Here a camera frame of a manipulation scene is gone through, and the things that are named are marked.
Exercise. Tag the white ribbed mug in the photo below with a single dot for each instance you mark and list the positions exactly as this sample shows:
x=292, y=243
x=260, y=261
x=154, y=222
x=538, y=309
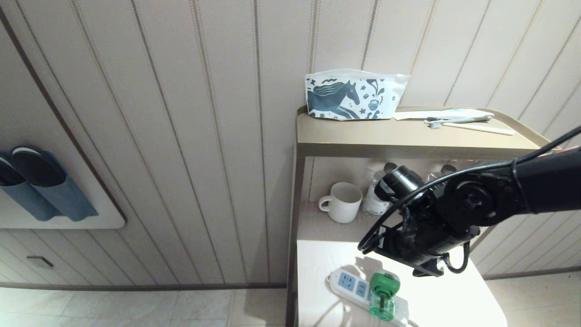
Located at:
x=344, y=202

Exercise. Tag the white bedside table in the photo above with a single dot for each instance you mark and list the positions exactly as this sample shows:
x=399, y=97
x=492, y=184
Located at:
x=445, y=299

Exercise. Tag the horse print zip pouch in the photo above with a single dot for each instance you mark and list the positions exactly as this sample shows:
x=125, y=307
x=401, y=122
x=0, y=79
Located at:
x=349, y=97

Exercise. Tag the clear plastic water bottle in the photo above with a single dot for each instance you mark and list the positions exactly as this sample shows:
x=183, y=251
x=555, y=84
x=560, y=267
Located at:
x=447, y=170
x=373, y=203

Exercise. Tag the white power strip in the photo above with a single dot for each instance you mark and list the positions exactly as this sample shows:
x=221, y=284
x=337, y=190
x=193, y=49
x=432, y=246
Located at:
x=352, y=286

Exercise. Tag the beige metal shelf unit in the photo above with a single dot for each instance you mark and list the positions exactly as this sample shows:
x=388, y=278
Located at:
x=408, y=136

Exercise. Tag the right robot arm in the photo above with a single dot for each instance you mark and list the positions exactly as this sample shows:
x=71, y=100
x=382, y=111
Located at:
x=544, y=181

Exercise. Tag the blue slipper pocket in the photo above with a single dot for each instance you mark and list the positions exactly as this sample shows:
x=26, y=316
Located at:
x=27, y=200

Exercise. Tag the green mosquito repellent device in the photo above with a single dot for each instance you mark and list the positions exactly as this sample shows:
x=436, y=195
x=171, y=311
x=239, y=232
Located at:
x=383, y=290

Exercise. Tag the toothbrush on shelf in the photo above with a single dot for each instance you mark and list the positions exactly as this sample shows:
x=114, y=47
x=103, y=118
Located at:
x=481, y=129

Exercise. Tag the grey toothbrush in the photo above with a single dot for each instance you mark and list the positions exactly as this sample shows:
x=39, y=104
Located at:
x=458, y=121

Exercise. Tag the dark slipper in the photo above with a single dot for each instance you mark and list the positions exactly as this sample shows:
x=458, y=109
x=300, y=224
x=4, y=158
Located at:
x=7, y=175
x=38, y=168

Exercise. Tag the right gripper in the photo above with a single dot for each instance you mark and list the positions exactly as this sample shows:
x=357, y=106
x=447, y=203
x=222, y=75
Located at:
x=424, y=243

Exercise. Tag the blue slippers pair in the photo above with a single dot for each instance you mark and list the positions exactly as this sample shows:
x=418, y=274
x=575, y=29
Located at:
x=68, y=197

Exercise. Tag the wall socket plate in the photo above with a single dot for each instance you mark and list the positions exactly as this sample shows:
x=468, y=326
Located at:
x=40, y=262

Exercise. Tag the white toothbrush wrapper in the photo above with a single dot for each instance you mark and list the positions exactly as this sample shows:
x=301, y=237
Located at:
x=435, y=114

